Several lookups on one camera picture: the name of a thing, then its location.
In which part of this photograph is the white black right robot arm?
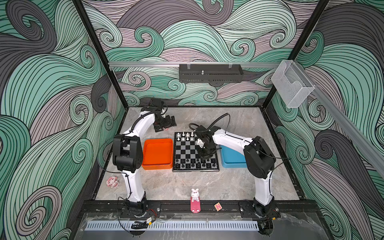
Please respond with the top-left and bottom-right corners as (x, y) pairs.
(189, 113), (276, 216)

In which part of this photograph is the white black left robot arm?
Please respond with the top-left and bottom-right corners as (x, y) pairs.
(113, 98), (176, 213)

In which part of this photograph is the black white chess board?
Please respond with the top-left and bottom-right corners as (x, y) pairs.
(173, 132), (220, 172)

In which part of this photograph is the blue plastic tray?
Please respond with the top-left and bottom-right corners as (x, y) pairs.
(221, 146), (247, 168)

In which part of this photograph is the orange plastic tray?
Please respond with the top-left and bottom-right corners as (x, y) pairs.
(142, 139), (174, 171)

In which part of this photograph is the white rabbit figurine pink stand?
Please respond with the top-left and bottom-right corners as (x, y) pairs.
(190, 189), (201, 213)

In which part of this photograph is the small orange letter block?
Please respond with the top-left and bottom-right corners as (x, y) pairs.
(215, 203), (222, 211)

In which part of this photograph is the pink white plush toy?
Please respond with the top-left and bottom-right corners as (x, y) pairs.
(106, 176), (119, 188)

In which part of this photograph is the silver aluminium rail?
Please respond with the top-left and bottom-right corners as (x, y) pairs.
(108, 61), (280, 69)

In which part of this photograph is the black perforated wall shelf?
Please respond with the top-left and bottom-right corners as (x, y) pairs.
(179, 65), (244, 84)

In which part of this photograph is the clear acrylic wall holder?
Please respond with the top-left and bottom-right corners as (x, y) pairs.
(271, 60), (315, 109)

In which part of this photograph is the white slotted cable duct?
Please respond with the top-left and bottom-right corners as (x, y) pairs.
(85, 221), (259, 232)

